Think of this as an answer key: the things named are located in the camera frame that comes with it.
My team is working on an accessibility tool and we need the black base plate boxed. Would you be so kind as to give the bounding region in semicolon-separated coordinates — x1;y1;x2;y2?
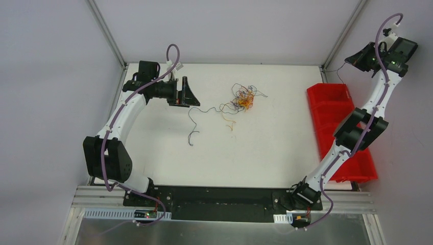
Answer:
123;185;323;223

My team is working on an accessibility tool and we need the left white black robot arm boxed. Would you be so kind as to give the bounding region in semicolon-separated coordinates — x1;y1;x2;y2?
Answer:
83;60;200;207

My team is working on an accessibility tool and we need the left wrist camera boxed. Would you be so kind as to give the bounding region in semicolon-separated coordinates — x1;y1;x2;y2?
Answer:
166;60;183;80

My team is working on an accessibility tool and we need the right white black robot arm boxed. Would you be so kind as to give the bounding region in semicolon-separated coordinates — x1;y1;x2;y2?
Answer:
286;37;419;211

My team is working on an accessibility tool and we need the aluminium frame rail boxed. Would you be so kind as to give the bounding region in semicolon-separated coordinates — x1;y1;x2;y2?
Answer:
72;186;377;214

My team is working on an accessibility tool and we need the left white cable duct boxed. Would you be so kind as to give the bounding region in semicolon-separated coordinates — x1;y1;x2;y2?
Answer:
83;208;172;221

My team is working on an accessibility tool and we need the thin dark blue wire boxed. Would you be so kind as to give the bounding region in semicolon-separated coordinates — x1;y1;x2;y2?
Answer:
187;103;237;147

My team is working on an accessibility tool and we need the orange multicolour wire bundle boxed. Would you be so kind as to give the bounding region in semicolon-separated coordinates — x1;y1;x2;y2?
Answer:
220;83;269;132

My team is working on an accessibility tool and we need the right white cable duct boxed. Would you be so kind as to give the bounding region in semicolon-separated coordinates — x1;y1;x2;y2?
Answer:
273;213;293;224

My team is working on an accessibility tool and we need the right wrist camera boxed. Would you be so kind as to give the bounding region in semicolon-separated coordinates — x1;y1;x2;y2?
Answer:
381;28;398;45

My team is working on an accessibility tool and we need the red plastic bin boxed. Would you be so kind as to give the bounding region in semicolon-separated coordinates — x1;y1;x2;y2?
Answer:
306;83;378;184

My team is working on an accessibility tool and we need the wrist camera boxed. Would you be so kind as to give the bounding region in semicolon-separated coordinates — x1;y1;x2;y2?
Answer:
166;60;183;80
381;28;398;45

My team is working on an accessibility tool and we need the white cable duct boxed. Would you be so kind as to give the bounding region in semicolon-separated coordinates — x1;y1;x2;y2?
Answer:
273;213;293;224
83;208;172;221

